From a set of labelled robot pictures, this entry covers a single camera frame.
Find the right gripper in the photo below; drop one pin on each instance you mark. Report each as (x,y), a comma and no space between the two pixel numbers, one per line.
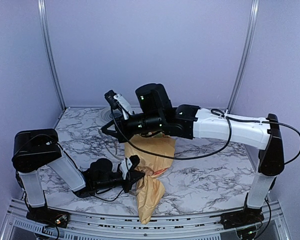
(123,133)

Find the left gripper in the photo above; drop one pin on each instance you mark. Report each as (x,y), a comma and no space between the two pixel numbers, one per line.
(132,177)

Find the orange wrapping paper sheet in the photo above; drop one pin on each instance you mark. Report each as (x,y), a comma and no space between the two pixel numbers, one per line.
(150,190)

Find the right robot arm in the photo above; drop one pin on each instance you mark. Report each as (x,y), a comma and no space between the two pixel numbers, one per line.
(193,122)

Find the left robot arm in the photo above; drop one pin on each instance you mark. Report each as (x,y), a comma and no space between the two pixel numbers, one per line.
(34,149)

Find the grey glass plate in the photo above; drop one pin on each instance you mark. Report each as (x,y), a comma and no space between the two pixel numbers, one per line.
(106,115)

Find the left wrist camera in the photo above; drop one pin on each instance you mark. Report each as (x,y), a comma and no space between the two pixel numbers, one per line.
(127,165)

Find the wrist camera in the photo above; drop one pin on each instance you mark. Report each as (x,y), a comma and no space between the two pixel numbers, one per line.
(117,101)
(127,165)

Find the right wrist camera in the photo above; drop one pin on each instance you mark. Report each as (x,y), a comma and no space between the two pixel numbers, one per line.
(117,101)

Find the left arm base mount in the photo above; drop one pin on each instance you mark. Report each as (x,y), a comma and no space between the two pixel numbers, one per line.
(47,215)

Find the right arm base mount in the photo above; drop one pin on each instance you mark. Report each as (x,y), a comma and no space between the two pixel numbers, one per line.
(241,218)

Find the left aluminium frame post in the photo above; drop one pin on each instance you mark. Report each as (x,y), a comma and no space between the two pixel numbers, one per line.
(49,52)

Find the aluminium frame post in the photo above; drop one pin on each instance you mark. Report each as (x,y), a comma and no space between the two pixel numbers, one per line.
(247,46)
(49,52)

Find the right aluminium frame post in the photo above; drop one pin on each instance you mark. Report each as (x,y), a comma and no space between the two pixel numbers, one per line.
(247,46)

